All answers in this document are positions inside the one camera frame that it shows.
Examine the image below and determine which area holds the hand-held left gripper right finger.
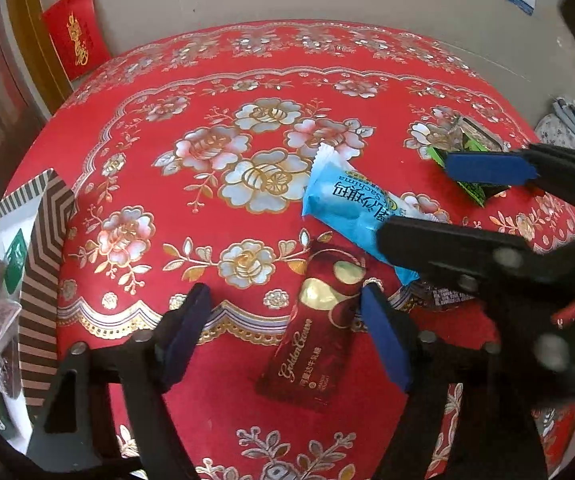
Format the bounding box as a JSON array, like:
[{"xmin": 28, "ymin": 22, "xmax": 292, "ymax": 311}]
[{"xmin": 360, "ymin": 282, "xmax": 548, "ymax": 480}]

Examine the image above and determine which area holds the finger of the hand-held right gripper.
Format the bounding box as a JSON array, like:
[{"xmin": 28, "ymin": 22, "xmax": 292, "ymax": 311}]
[
  {"xmin": 376, "ymin": 215, "xmax": 575, "ymax": 306},
  {"xmin": 442, "ymin": 142, "xmax": 575, "ymax": 196}
]

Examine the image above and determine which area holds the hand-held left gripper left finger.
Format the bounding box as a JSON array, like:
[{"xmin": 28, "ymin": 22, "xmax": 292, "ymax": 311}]
[{"xmin": 28, "ymin": 282, "xmax": 213, "ymax": 480}]

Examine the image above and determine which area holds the black and bright green packet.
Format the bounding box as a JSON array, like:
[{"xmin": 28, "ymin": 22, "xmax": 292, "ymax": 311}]
[{"xmin": 430, "ymin": 115, "xmax": 511, "ymax": 208}]

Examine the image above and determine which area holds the long dark red snack packet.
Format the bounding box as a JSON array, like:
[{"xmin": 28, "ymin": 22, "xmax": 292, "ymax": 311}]
[{"xmin": 255, "ymin": 242, "xmax": 368, "ymax": 413}]

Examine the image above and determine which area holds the blue snack packet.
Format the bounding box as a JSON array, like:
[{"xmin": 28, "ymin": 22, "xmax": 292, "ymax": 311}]
[{"xmin": 301, "ymin": 142, "xmax": 451, "ymax": 288}]

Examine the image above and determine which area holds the striped cardboard box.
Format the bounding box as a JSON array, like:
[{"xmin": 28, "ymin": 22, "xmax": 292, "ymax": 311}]
[{"xmin": 0, "ymin": 169, "xmax": 76, "ymax": 411}]

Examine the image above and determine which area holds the light green snack packet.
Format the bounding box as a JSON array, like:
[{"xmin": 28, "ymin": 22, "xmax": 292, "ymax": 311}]
[{"xmin": 5, "ymin": 227, "xmax": 29, "ymax": 293}]

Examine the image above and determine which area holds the black snack packet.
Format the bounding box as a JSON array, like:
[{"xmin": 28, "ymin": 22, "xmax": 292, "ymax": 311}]
[{"xmin": 412, "ymin": 280, "xmax": 473, "ymax": 311}]

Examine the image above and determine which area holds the floral chair cushion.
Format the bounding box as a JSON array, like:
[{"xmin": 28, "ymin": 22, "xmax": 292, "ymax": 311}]
[{"xmin": 535, "ymin": 95, "xmax": 575, "ymax": 156}]

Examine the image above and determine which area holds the red floral tablecloth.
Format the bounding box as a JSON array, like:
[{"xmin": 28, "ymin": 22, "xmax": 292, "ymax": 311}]
[{"xmin": 5, "ymin": 20, "xmax": 575, "ymax": 480}]

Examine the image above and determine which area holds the red paper wall hanging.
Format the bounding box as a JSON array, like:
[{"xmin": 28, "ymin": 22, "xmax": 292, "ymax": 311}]
[{"xmin": 42, "ymin": 0, "xmax": 112, "ymax": 82}]

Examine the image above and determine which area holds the wooden door frame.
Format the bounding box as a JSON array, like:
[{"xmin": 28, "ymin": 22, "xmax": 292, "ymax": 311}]
[{"xmin": 5, "ymin": 0, "xmax": 73, "ymax": 121}]

